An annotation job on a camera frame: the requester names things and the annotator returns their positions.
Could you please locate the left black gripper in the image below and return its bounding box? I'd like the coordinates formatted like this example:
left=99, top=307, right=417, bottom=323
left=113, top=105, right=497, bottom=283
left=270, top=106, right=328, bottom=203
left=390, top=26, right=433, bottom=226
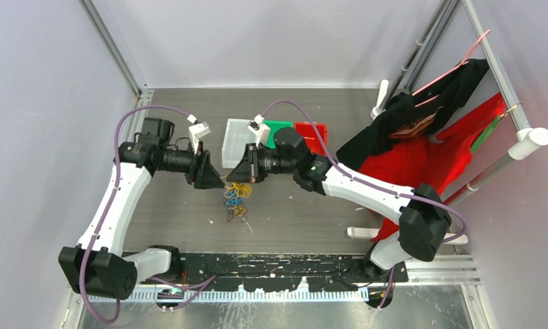
left=157, top=139, right=225, bottom=188

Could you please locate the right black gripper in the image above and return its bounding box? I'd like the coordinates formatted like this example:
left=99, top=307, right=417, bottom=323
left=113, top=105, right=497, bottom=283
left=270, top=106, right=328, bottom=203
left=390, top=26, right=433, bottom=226
left=227, top=142, right=297, bottom=183

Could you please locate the yellow wire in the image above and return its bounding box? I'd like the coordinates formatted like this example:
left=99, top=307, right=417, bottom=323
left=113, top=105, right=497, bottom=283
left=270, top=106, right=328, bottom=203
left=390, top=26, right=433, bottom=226
left=224, top=181, right=253, bottom=218

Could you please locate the blue wire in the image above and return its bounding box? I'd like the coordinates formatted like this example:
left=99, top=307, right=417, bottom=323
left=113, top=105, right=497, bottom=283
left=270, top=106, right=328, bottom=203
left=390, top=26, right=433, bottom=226
left=223, top=186, right=244, bottom=212

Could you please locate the brown wire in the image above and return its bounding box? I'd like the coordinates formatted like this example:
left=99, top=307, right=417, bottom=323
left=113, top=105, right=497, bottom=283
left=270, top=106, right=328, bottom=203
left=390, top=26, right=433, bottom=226
left=225, top=206, right=249, bottom=223

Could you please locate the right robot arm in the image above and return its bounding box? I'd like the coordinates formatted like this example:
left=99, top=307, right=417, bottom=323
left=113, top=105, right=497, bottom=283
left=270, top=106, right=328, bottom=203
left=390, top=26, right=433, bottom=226
left=226, top=127, right=451, bottom=282

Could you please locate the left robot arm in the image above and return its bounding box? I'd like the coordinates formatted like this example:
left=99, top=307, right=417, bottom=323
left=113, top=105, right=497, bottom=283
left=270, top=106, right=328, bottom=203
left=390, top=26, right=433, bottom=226
left=58, top=117, right=225, bottom=300

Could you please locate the white plastic bin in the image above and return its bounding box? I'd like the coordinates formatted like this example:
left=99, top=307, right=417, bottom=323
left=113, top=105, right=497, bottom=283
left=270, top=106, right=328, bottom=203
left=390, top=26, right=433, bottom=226
left=221, top=119, right=258, bottom=169

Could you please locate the green plastic bin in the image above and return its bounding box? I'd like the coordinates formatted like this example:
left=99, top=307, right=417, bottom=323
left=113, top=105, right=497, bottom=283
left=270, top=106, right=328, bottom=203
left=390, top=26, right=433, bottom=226
left=264, top=120, right=294, bottom=149

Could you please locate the red plastic bin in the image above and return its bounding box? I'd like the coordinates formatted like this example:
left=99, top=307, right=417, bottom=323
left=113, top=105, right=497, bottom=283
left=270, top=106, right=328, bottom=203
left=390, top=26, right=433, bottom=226
left=294, top=121, right=327, bottom=156

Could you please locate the white rack base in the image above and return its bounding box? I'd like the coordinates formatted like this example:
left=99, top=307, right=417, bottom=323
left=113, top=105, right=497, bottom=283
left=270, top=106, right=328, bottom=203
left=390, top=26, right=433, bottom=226
left=347, top=226, right=469, bottom=245

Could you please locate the red shirt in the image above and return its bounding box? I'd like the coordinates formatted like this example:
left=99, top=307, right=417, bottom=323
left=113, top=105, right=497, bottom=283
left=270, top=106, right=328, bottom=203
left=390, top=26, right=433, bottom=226
left=358, top=93, right=507, bottom=243

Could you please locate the black shirt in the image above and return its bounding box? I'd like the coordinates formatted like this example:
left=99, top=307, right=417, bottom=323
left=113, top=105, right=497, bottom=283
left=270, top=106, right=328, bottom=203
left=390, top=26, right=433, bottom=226
left=336, top=58, right=489, bottom=170

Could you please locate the pink hanger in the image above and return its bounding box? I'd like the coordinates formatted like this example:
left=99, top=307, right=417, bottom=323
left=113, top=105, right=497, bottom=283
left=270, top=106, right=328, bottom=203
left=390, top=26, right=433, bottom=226
left=412, top=29, right=490, bottom=96

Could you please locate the green hanger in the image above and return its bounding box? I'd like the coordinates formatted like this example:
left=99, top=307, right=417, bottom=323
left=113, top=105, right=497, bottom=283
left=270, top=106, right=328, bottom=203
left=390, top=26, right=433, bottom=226
left=470, top=102, right=522, bottom=154

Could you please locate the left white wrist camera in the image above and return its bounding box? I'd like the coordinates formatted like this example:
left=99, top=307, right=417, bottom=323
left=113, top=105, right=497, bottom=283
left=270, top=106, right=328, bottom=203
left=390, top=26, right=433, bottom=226
left=188, top=122, right=211, bottom=154

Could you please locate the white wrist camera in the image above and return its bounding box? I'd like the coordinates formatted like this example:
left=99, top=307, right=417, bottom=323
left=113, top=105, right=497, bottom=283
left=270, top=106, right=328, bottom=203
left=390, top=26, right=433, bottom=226
left=188, top=122, right=211, bottom=154
left=247, top=114, right=271, bottom=145

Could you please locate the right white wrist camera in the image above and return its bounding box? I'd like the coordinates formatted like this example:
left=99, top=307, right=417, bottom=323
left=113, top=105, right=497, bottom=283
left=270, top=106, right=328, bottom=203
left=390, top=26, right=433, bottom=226
left=247, top=114, right=271, bottom=145

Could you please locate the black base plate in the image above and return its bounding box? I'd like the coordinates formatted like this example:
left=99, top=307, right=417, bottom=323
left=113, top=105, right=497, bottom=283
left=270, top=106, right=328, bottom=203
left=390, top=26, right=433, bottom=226
left=157, top=253, right=388, bottom=293

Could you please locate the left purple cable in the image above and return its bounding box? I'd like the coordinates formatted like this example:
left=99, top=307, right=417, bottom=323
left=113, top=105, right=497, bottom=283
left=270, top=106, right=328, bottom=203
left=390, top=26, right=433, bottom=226
left=77, top=105, right=216, bottom=324

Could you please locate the purple cable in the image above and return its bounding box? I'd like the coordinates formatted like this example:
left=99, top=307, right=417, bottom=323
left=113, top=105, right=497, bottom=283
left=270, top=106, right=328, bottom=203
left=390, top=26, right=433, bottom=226
left=77, top=105, right=216, bottom=324
left=260, top=99, right=469, bottom=310

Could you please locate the white rack post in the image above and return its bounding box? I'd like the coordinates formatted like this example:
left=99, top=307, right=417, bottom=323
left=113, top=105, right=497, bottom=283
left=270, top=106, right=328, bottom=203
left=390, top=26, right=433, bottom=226
left=370, top=80, right=389, bottom=121

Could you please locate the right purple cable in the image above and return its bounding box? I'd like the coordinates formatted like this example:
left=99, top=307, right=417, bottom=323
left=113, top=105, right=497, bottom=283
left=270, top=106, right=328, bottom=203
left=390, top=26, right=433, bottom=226
left=260, top=99, right=469, bottom=310

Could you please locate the metal clothes rail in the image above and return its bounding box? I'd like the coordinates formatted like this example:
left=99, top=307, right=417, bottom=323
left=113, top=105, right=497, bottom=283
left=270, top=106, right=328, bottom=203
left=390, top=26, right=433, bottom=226
left=445, top=1, right=548, bottom=206

